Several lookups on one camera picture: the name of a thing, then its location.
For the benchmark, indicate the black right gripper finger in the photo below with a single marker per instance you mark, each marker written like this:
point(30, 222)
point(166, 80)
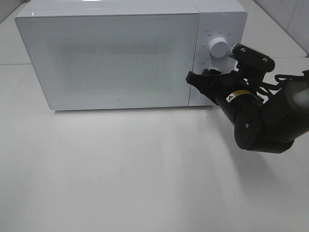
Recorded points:
point(207, 73)
point(201, 82)

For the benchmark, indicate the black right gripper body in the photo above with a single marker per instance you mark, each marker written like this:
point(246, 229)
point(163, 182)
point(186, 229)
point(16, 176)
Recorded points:
point(232, 94)

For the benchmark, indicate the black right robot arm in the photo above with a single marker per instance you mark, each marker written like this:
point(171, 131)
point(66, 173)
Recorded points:
point(266, 118)

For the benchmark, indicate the white microwave oven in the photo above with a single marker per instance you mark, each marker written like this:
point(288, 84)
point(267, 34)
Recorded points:
point(226, 18)

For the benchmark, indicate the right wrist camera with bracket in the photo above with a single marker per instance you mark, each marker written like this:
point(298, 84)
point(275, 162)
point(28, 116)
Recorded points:
point(251, 64)

